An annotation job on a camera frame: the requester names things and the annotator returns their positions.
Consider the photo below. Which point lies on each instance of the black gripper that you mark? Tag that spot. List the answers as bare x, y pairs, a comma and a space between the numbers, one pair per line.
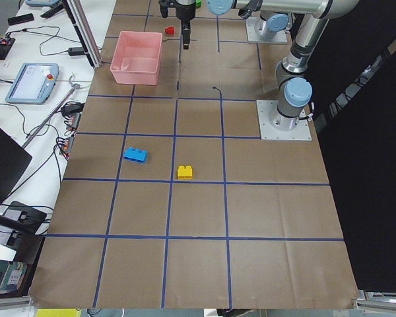
184, 12

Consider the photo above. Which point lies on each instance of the red toy block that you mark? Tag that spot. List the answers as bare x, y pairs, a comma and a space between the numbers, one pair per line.
170, 31

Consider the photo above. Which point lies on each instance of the blue toy block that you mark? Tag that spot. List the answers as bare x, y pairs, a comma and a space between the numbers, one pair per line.
136, 155

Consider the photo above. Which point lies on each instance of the yellow toy block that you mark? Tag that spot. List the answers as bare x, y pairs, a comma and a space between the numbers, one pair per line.
185, 172

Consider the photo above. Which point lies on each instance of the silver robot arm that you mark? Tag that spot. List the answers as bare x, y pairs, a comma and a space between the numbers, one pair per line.
254, 6
296, 92

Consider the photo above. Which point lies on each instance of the pink plastic box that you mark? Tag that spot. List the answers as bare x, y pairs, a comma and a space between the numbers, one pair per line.
137, 58

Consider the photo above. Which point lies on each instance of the black power adapter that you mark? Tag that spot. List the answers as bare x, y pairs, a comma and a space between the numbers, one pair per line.
75, 51

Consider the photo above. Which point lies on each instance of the black remote control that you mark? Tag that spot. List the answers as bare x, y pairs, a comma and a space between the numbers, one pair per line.
20, 19

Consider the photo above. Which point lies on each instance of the blue teach pendant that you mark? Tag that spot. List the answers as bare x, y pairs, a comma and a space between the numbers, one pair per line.
33, 84

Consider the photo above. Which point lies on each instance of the brown paper table cover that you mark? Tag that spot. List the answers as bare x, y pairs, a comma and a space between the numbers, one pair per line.
256, 227

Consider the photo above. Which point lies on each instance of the metal rod with hook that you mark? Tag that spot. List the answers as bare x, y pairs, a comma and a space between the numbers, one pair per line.
74, 87

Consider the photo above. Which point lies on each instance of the black monitor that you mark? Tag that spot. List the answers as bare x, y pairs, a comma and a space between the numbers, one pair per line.
14, 160

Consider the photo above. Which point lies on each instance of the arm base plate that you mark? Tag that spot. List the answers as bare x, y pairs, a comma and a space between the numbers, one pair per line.
271, 31
275, 127

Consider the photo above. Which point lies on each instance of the aluminium frame post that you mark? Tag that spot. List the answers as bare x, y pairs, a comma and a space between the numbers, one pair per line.
79, 21

